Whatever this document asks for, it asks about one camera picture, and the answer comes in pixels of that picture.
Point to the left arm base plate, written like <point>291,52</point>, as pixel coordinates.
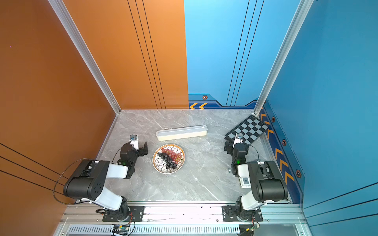
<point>130,214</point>

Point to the aluminium corner post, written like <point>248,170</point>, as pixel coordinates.
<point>72,30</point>
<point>289,39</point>

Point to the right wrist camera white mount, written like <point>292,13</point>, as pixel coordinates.
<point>238,139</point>

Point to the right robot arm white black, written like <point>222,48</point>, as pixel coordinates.
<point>266,182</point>

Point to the black grape bunch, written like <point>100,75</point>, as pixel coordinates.
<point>169,164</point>

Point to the left circuit board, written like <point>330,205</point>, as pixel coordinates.
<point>120,230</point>

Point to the circuit board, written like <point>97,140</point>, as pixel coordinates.
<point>248,230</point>
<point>120,230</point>

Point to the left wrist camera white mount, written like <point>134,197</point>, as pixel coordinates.
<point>134,140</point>

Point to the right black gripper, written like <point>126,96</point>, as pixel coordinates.
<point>229,146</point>

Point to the black white chessboard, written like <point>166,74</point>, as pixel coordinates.
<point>251,129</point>

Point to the patterned plate orange rim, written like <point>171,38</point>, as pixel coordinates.
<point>159,164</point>

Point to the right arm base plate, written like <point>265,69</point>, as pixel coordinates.
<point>232,214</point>

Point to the right circuit board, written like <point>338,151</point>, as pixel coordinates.
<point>248,230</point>

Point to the left aluminium corner post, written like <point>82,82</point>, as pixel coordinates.
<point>72,30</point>

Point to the red grape bunch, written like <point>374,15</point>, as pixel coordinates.
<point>171,154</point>

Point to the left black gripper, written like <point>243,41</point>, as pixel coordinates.
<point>141,149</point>

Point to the white plastic wrap dispenser box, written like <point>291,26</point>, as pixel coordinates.
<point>182,133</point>

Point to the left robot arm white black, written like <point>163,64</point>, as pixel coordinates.
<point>87,183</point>

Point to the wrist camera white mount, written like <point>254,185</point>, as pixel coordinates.
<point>238,139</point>
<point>134,140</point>

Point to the right aluminium corner post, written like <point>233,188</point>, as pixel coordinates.
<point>289,39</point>

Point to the aluminium front rail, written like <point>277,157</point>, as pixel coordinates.
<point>186,212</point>

